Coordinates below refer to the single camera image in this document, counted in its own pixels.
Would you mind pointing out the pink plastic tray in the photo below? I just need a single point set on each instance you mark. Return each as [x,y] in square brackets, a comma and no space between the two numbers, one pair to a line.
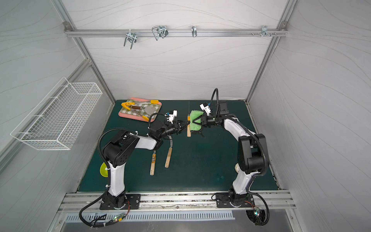
[139,109]

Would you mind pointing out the metal hook clamp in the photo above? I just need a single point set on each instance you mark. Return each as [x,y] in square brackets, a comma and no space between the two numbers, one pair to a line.
[159,32]
[131,38]

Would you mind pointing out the wooden-handled steel spatula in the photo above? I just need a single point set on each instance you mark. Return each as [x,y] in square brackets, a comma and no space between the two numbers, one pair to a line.
[142,110]

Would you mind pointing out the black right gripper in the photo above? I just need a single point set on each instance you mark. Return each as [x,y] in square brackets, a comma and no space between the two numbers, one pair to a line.
[205,121]

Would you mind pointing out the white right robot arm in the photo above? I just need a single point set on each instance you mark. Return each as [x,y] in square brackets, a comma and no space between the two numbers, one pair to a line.
[252,153]

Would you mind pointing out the small metal hook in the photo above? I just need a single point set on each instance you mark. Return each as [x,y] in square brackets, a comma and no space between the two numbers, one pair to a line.
[194,31]

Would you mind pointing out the yellow-tipped steel tongs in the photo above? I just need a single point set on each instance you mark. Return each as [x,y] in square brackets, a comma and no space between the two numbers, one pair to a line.
[139,108]

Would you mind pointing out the lime green bowl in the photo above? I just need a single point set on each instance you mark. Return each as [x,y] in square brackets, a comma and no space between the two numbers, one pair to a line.
[104,170]

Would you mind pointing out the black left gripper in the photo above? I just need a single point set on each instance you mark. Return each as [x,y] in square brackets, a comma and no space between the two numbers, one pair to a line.
[176,126]

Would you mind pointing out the small sickle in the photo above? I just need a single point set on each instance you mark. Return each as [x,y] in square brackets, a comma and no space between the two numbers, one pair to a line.
[153,163]
[188,119]
[168,159]

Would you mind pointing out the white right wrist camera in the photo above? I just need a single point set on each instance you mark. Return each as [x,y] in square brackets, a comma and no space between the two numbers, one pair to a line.
[206,108]

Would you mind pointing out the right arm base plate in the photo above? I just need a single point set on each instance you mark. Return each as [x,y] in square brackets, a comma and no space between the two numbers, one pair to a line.
[232,200]

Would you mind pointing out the green checkered cloth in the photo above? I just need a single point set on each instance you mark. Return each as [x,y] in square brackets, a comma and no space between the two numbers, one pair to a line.
[142,109]

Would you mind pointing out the left metal hook clamp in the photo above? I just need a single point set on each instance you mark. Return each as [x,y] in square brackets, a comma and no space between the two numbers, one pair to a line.
[131,38]

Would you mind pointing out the aluminium top rail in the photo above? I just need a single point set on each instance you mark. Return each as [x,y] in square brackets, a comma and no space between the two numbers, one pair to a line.
[181,33]

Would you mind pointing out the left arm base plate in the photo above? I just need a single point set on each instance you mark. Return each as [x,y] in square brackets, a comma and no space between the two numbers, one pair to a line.
[121,202]

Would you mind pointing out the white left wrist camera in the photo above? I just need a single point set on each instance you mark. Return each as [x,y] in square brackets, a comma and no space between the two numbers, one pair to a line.
[171,116]

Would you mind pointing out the middle metal hook clamp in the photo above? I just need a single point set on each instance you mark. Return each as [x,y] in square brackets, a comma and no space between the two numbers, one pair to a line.
[159,32]

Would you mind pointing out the green and black rag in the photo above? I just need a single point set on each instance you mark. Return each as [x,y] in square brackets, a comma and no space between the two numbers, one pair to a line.
[195,125]

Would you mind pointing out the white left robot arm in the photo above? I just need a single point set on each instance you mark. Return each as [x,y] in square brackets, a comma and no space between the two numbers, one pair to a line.
[117,145]

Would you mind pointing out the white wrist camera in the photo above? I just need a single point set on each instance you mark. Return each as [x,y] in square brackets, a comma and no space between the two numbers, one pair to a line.
[171,116]
[206,108]

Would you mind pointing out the right metal hook bracket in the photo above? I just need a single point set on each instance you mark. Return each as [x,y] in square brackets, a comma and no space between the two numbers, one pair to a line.
[265,32]

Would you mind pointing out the white frosted donut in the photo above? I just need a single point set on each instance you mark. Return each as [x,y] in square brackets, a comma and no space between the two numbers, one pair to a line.
[237,168]

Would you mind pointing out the white wire basket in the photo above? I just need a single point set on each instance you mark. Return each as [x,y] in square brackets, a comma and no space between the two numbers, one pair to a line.
[55,122]

